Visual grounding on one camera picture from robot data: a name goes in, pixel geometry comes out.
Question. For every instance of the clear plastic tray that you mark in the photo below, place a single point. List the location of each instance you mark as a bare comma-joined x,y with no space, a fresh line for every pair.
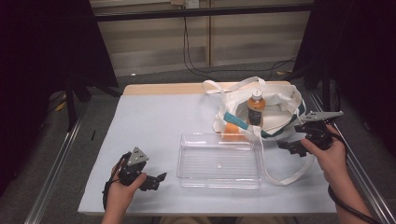
218,161

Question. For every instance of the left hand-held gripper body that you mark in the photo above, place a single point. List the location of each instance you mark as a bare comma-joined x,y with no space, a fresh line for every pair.
132,169

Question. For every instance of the person's right hand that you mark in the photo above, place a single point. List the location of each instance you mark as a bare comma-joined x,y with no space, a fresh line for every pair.
330,161

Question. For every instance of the pale blue table mat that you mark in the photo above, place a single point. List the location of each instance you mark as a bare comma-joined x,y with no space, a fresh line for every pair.
149,130

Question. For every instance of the black curtain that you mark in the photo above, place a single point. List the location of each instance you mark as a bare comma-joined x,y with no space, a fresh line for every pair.
358,46
40,62

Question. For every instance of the white canvas tote bag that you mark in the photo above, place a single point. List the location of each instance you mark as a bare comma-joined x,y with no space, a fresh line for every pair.
280,105

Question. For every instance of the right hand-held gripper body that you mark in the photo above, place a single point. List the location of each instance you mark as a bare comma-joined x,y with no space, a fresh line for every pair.
316,133

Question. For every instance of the metal floor rail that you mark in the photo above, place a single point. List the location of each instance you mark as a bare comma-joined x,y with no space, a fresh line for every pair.
370,193
53,174

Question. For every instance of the white wall socket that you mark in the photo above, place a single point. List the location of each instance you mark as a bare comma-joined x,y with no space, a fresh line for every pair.
192,3

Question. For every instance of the person's left hand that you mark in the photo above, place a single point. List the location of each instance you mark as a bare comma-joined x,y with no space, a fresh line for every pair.
120,196

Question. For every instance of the black horizontal bar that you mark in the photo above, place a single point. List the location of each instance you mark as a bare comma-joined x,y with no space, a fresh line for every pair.
186,13

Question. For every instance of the black stand leg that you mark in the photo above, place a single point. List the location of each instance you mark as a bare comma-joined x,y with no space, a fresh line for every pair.
71,102

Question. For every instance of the orange drink bottle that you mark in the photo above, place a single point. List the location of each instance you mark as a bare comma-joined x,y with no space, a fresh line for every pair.
256,107

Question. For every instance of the small black floor object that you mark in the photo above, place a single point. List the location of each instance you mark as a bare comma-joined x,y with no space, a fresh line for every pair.
93,134

